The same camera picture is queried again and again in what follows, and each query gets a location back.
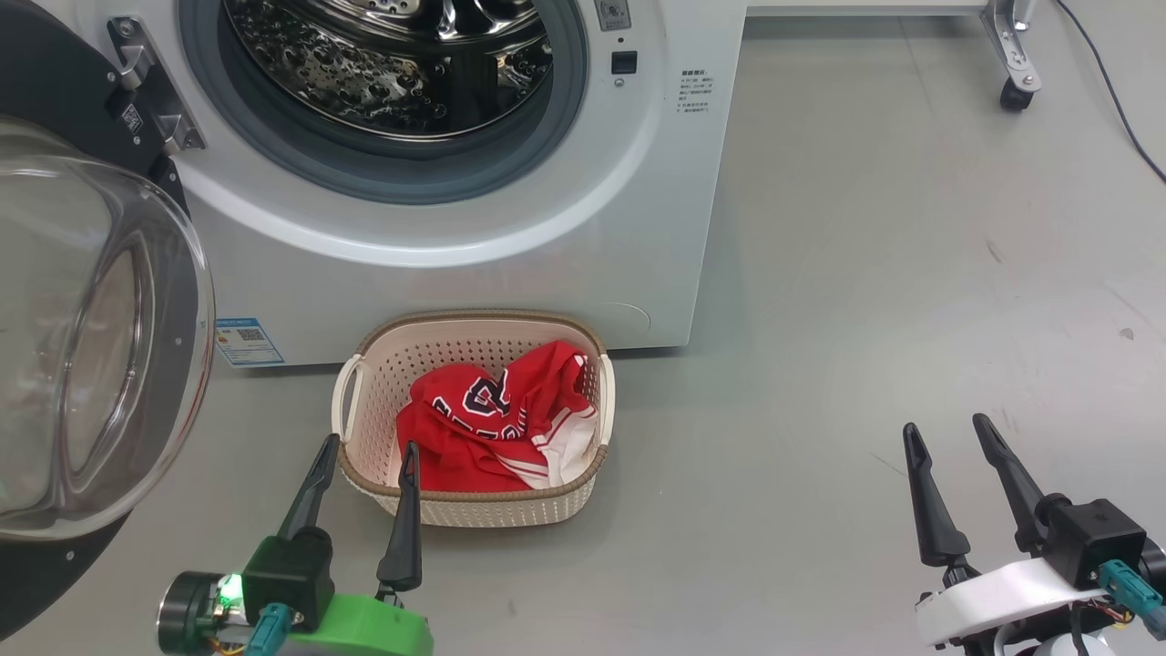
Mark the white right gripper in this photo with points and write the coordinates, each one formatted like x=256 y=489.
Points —
x=993 y=597

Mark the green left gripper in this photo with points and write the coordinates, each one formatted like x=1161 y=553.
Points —
x=373 y=629

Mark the red basketball jersey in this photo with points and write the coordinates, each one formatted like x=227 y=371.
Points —
x=474 y=437

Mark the round glass washing machine door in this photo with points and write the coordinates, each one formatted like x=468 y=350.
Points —
x=100 y=364

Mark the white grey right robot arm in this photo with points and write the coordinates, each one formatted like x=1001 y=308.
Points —
x=1075 y=647

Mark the cream perforated laundry basket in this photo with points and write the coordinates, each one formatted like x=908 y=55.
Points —
x=392 y=383

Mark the white front-load washing machine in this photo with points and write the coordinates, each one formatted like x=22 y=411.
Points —
x=547 y=255

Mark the blue white energy label sticker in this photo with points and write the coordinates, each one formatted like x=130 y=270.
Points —
x=248 y=342

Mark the small printed text sticker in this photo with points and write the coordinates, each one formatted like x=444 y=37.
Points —
x=695 y=91

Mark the grey warning sticker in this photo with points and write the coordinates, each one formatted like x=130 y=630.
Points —
x=612 y=13

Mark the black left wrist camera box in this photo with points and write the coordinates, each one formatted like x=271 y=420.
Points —
x=287 y=574

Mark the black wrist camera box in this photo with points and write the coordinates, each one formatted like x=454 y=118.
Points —
x=287 y=574
x=1093 y=542

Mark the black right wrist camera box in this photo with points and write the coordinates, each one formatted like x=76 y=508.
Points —
x=1093 y=542

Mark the teal left camera connector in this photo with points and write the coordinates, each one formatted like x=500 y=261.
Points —
x=269 y=630

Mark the teal camera connector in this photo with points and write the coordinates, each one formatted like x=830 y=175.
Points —
x=269 y=630
x=1130 y=592

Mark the teal right camera connector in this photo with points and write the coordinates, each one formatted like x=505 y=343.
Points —
x=1130 y=592

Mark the metal bracket caster wheel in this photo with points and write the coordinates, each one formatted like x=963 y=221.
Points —
x=1013 y=55

